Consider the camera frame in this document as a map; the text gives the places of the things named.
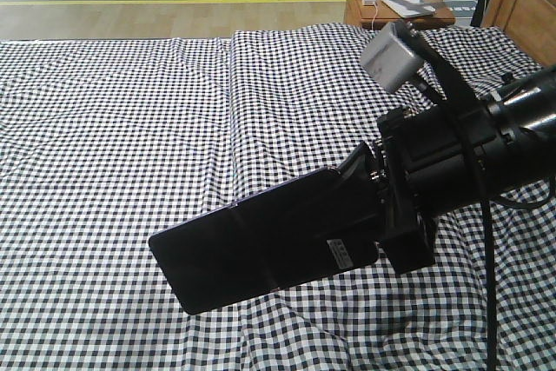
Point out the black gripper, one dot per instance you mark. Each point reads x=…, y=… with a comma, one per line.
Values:
x=435, y=162

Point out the black smartphone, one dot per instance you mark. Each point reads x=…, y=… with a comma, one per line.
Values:
x=239, y=252

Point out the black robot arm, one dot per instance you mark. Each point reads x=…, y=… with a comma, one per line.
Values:
x=384, y=198

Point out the black white checkered bedsheet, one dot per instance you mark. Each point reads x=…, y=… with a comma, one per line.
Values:
x=103, y=143

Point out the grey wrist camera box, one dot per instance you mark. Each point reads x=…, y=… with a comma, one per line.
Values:
x=388, y=59

